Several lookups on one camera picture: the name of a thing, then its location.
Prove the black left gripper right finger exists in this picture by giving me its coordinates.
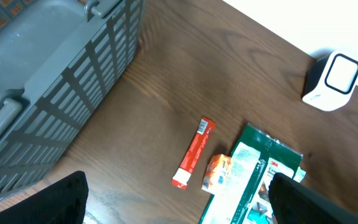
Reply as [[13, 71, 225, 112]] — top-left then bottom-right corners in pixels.
[[268, 173, 358, 224]]

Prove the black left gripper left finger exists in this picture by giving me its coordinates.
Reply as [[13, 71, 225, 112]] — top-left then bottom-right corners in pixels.
[[0, 171, 89, 224]]

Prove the light green small pouch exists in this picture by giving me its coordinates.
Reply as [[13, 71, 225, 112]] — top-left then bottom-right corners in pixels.
[[293, 167, 306, 183]]

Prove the green 3M product package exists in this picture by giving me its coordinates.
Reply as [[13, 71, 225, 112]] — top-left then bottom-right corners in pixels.
[[199, 123, 303, 223]]

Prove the small orange carton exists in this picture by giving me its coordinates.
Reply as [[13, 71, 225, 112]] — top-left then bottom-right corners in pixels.
[[202, 154, 232, 195]]

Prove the red white tube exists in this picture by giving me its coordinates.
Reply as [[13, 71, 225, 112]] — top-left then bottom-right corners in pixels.
[[171, 116, 215, 189]]

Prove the grey plastic mesh basket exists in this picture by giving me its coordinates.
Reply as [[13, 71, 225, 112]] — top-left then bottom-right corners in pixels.
[[0, 0, 144, 201]]

